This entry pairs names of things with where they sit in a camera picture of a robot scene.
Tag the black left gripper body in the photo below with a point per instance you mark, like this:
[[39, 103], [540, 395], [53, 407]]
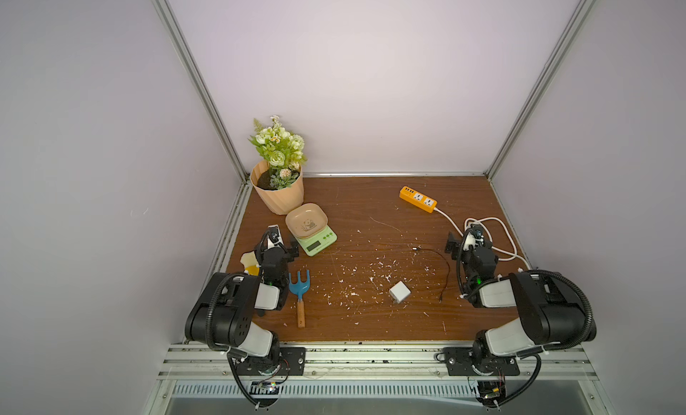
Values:
[[287, 256]]

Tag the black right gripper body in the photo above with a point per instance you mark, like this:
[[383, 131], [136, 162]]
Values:
[[474, 249]]

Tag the beige panda scale bowl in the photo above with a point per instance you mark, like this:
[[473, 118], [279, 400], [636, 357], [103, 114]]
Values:
[[306, 220]]

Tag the white USB charger adapter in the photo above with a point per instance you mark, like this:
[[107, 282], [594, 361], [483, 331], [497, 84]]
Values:
[[399, 292]]

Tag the orange power strip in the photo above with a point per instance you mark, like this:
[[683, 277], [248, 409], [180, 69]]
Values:
[[417, 199]]

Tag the green electronic kitchen scale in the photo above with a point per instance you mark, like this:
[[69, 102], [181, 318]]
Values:
[[318, 242]]

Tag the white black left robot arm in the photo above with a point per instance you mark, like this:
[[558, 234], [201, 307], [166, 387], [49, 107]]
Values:
[[222, 317]]

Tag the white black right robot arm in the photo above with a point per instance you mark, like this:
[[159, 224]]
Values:
[[553, 313]]

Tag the beige flower pot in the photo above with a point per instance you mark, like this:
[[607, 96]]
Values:
[[282, 201]]

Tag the green white artificial flowers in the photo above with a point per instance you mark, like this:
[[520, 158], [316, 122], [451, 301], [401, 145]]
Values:
[[283, 152]]

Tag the left controller circuit board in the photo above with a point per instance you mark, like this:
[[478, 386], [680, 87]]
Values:
[[265, 390]]

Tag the controller circuit board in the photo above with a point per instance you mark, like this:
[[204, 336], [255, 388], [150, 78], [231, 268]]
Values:
[[490, 394], [265, 390]]

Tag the right controller circuit board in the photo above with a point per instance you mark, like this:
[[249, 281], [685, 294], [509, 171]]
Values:
[[490, 394]]

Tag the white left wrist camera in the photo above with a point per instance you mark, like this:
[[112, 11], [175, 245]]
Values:
[[274, 236]]

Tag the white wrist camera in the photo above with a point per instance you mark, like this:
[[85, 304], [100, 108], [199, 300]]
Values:
[[274, 236], [473, 237]]

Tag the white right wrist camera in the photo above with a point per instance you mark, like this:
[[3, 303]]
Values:
[[473, 237]]

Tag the blue garden fork wooden handle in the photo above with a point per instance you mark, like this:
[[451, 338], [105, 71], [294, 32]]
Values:
[[299, 287]]

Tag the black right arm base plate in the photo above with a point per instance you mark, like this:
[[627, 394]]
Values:
[[462, 361]]

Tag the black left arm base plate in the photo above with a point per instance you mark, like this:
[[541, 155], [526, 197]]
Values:
[[284, 361]]

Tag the aluminium front rail frame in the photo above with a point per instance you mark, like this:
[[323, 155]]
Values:
[[393, 360]]

